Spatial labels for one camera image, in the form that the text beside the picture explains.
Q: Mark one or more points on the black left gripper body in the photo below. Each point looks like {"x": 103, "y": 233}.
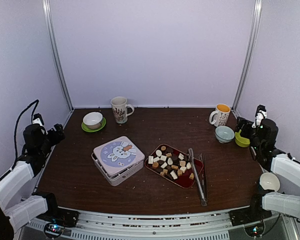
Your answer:
{"x": 44, "y": 147}

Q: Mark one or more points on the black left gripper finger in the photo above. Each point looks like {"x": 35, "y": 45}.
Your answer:
{"x": 58, "y": 136}
{"x": 57, "y": 129}

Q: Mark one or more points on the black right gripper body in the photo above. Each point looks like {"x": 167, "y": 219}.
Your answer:
{"x": 256, "y": 143}

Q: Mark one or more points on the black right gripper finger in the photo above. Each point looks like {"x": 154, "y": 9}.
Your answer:
{"x": 242, "y": 123}
{"x": 246, "y": 133}

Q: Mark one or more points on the bunny print tin lid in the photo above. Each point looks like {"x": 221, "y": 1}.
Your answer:
{"x": 117, "y": 155}

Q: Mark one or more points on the white divided tin box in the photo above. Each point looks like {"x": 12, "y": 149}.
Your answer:
{"x": 121, "y": 176}

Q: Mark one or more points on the metal serving tongs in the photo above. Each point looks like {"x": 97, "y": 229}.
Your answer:
{"x": 200, "y": 181}

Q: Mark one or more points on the red chocolate tray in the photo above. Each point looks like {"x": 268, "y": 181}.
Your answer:
{"x": 173, "y": 165}

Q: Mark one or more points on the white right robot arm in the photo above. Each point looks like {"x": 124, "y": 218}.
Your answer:
{"x": 287, "y": 169}

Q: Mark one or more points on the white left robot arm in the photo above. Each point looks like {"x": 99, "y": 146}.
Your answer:
{"x": 15, "y": 217}

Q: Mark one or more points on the lime green bowl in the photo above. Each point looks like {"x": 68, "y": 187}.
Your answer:
{"x": 242, "y": 142}

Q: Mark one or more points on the light blue bowl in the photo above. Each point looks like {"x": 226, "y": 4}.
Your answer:
{"x": 224, "y": 134}

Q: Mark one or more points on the white mug yellow inside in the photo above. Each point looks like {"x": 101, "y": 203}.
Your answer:
{"x": 220, "y": 115}

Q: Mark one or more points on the white bowl green rim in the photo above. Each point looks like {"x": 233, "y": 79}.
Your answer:
{"x": 93, "y": 120}

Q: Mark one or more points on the dark bowl white inside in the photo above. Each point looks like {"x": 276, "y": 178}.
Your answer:
{"x": 269, "y": 182}

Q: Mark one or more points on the beige floral mug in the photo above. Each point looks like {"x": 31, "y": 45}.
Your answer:
{"x": 121, "y": 109}

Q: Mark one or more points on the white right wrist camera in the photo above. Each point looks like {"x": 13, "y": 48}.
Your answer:
{"x": 261, "y": 113}

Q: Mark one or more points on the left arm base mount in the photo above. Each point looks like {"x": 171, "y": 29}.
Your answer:
{"x": 57, "y": 223}

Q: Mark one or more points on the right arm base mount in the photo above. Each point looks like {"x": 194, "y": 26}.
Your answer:
{"x": 250, "y": 220}

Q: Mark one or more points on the metal front rail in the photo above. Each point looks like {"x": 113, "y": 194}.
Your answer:
{"x": 215, "y": 225}

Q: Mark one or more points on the left aluminium frame post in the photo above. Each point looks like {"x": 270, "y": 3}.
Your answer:
{"x": 56, "y": 57}

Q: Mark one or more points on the aluminium frame post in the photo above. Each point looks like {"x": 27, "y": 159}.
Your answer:
{"x": 56, "y": 57}
{"x": 254, "y": 30}

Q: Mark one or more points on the right aluminium frame post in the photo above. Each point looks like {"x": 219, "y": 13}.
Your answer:
{"x": 254, "y": 30}

